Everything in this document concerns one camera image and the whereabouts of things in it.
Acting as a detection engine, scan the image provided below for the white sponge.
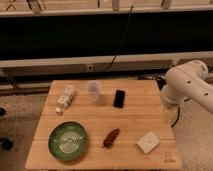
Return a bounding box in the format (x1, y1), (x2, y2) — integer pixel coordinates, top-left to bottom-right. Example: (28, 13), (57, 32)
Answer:
(137, 132), (160, 154)

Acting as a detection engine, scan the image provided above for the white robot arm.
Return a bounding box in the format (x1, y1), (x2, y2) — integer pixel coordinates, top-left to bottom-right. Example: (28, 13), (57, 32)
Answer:
(160, 60), (213, 127)

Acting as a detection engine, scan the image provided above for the green ceramic bowl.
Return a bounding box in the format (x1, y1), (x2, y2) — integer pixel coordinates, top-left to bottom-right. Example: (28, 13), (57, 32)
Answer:
(48, 121), (88, 161)

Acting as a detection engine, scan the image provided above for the black phone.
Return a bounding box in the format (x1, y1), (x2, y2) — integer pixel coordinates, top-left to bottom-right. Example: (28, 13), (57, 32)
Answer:
(113, 90), (125, 108)

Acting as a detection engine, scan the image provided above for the brown pine cone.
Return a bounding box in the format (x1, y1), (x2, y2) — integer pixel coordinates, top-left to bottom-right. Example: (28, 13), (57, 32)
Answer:
(103, 128), (120, 148)

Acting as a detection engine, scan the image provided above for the translucent plastic cup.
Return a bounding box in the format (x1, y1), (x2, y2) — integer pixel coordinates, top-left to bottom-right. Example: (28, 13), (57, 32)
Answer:
(85, 80), (102, 102)

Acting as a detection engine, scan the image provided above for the white plastic bottle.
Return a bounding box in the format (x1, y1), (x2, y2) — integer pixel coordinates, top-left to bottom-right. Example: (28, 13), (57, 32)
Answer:
(55, 85), (75, 115)

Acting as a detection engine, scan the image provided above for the black caster wheel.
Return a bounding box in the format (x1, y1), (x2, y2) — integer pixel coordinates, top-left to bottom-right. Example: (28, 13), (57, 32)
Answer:
(0, 137), (13, 151)

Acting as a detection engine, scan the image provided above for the black hanging cable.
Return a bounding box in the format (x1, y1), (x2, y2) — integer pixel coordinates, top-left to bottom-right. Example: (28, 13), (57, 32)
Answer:
(101, 3), (135, 73)

